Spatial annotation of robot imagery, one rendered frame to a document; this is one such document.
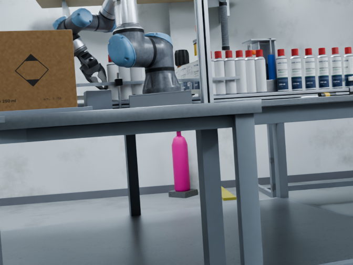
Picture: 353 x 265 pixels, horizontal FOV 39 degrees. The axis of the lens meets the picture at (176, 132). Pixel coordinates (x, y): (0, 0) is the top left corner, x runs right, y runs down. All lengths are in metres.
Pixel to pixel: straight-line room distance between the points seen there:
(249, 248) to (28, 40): 1.00
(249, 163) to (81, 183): 3.91
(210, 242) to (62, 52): 0.82
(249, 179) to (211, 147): 0.19
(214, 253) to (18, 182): 3.92
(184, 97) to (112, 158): 3.51
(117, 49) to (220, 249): 0.78
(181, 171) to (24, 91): 3.33
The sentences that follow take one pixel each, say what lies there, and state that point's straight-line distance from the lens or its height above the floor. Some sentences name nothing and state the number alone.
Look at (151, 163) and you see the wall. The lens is 5.32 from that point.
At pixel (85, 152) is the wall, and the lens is 5.33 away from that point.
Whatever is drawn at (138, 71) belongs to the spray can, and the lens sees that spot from 2.22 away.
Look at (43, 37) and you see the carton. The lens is 1.80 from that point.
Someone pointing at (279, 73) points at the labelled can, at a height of 0.97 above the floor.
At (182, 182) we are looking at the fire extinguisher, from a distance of 4.97.
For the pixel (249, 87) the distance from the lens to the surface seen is 2.40.
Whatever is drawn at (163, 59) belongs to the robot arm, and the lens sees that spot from 1.91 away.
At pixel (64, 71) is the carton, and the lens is 1.79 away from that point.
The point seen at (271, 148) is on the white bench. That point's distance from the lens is 3.62.
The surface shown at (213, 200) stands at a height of 0.51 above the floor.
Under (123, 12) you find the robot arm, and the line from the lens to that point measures 1.87.
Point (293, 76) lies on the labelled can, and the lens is 2.51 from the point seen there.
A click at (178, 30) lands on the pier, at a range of 5.27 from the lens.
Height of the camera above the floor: 0.79
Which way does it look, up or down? 2 degrees down
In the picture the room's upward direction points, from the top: 4 degrees counter-clockwise
